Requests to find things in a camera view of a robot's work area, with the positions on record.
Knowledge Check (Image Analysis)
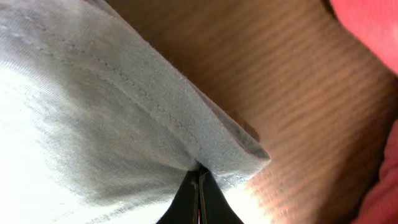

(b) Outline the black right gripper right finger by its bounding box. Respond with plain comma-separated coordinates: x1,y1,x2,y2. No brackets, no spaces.
198,166,243,224

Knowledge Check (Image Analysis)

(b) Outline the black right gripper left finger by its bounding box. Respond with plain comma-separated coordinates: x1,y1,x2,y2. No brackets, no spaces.
157,171,199,224

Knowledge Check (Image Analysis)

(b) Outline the red printed t-shirt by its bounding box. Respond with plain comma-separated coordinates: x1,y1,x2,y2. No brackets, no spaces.
330,0,397,224

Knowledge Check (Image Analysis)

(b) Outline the light blue t-shirt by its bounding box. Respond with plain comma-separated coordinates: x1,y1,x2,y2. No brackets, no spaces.
1,1,270,223

